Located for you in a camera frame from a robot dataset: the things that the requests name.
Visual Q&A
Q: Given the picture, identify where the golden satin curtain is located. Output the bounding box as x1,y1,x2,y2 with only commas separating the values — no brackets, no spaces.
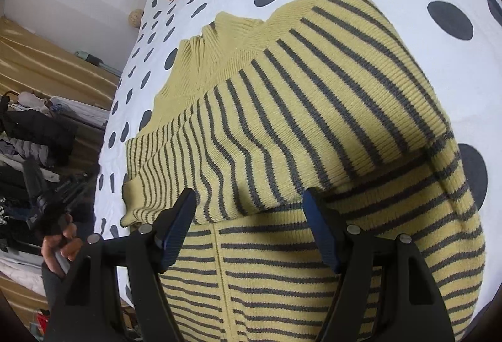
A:
0,16,118,110

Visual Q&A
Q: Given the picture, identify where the white grey-spotted bed cover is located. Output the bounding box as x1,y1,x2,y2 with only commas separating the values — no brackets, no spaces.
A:
94,0,501,306

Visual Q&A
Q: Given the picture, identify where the round wicker ball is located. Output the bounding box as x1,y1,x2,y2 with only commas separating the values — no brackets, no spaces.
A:
128,9,144,28

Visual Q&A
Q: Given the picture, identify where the person's left hand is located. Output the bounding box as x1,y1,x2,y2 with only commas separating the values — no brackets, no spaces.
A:
42,214,83,278

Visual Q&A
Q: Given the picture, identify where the yellow grey striped knit sweater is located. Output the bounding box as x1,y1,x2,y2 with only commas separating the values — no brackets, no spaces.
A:
122,0,485,341

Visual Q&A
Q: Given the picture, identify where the pile of folded clothes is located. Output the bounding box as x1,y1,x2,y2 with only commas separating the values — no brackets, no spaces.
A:
1,92,109,294

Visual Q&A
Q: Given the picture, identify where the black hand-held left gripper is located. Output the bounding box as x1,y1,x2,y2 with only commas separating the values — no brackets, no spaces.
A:
22,157,95,240

